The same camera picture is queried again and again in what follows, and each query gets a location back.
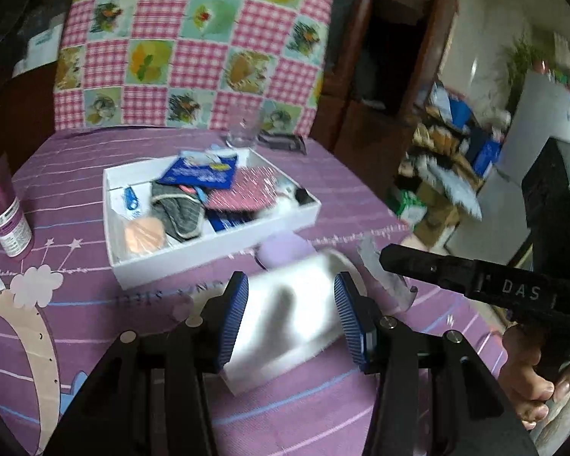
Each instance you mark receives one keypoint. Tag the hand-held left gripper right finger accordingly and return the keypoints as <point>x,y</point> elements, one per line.
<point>349,313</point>

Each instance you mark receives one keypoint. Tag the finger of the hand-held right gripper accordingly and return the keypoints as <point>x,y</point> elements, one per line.
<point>427,266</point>

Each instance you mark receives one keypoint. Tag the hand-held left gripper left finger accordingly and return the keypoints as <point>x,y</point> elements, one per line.
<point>235,313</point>

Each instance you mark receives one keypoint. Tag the white paper roll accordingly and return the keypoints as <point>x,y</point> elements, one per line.
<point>289,318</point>

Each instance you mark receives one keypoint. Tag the white cardboard box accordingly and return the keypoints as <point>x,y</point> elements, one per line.
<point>194,256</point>

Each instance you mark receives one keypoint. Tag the clear bag with beige puff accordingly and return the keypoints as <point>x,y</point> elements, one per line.
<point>145,237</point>

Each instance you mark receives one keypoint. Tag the pink glitter pouch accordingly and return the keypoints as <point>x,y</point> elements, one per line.
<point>242,190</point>

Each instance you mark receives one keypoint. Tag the blue eye mask packet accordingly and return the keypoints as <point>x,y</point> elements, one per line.
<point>199,171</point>

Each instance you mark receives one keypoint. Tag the person's right hand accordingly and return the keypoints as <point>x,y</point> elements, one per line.
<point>522,361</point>

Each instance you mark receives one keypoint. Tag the white refrigerator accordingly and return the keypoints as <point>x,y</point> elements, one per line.
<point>503,190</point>

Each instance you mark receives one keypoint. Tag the green carton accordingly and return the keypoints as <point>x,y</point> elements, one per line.
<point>411,206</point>

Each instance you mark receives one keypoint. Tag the lavender sponge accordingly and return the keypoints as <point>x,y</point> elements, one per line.
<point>285,249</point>

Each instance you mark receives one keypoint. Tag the dark blue flat packet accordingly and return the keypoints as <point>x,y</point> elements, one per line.
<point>230,221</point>

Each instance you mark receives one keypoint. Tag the clutter of boxes and bags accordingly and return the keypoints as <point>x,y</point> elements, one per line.
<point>456,152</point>

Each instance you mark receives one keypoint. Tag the grey plaid eye mask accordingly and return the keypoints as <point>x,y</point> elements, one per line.
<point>180,218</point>

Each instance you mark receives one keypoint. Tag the white fluffy plush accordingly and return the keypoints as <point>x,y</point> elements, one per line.
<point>282,202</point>

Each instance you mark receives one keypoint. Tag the green houseplant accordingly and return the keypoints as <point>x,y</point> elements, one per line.
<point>520,66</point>

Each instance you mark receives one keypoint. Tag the small blue white packet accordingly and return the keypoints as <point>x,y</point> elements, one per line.
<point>132,199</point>

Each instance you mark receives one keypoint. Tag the wooden cabinet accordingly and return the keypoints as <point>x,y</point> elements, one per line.
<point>351,128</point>

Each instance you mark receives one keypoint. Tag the clear glass cup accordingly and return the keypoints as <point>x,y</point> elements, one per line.
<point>244,128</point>

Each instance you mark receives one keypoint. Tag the purple canister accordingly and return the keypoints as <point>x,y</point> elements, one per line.
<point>7,218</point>

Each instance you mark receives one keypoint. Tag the chair with patchwork cover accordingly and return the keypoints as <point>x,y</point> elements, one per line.
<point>194,57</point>

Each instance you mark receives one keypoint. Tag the white printed carton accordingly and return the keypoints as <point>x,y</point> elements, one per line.
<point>40,50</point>

